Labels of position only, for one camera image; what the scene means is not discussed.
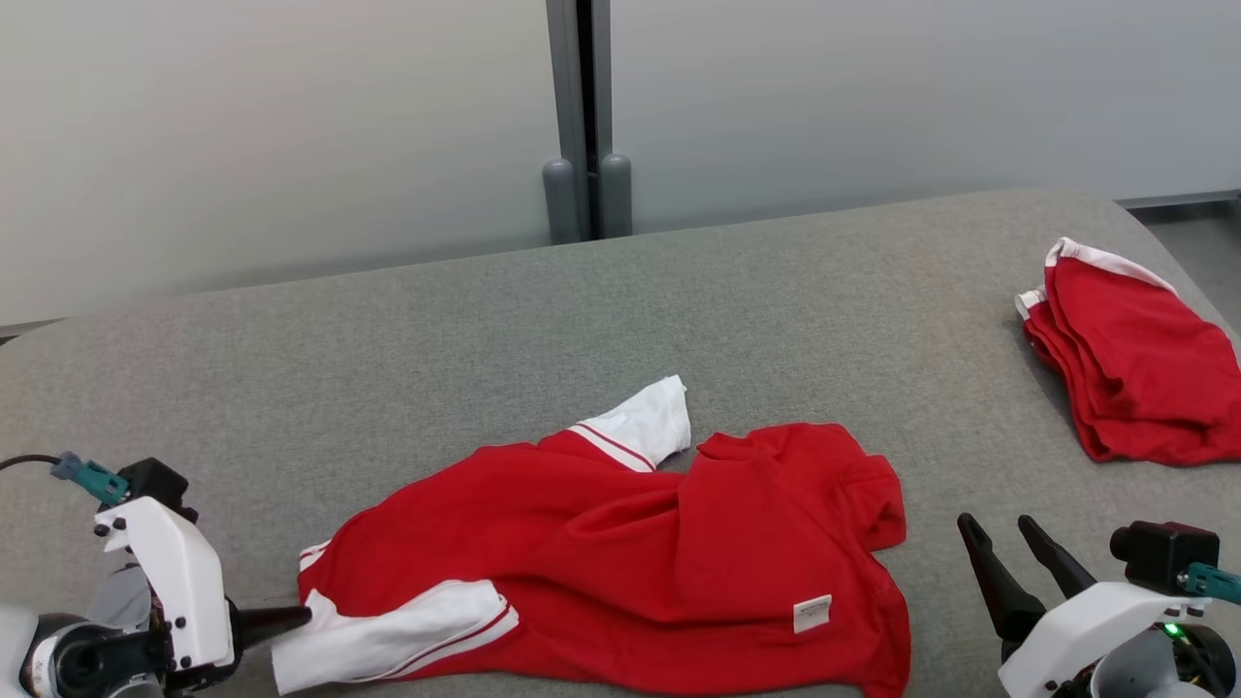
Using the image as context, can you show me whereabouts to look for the camera cable teal plug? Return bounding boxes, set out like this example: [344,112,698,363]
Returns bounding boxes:
[0,451,130,506]
[1177,561,1241,608]

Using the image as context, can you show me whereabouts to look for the red jersey white sleeves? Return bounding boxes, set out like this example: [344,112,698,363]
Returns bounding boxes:
[270,374,913,698]

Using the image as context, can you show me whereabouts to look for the left camera cable teal plug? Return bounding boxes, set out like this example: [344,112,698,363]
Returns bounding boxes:
[0,451,130,506]

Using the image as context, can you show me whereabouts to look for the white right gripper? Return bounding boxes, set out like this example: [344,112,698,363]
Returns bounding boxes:
[957,513,1215,698]

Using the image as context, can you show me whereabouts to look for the right camera cable teal plug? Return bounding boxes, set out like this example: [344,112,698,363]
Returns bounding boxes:
[1177,561,1241,608]

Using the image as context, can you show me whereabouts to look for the red shorts white trim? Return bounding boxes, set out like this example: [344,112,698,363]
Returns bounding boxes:
[1014,237,1241,467]

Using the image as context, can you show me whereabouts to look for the grey partition post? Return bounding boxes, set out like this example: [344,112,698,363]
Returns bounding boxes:
[540,0,634,246]

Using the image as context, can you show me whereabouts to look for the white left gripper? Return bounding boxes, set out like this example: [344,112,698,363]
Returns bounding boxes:
[94,495,314,671]

